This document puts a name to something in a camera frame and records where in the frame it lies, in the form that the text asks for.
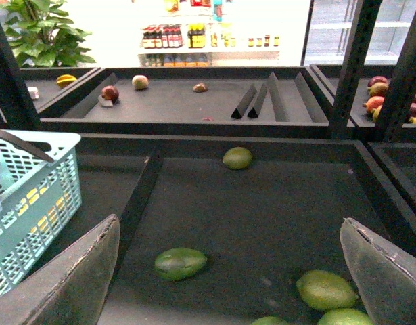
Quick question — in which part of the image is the black fruit display tray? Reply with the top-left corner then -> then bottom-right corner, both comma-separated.
40,134 -> 416,324

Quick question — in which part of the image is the green lime far back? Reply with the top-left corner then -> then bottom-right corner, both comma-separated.
222,147 -> 252,170

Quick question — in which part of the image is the green potted plant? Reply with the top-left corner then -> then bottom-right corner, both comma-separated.
0,0 -> 95,68

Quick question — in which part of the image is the black upper display tray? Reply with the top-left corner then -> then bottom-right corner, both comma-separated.
40,67 -> 329,138

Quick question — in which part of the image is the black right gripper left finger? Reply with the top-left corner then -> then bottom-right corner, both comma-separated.
0,215 -> 120,324

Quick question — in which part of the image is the white grocery shelf with bottles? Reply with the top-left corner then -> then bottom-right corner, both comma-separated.
137,1 -> 280,67

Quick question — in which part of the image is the light teal plastic basket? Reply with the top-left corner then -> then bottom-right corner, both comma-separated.
0,130 -> 82,296

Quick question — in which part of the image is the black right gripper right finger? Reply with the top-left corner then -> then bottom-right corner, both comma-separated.
340,218 -> 416,324

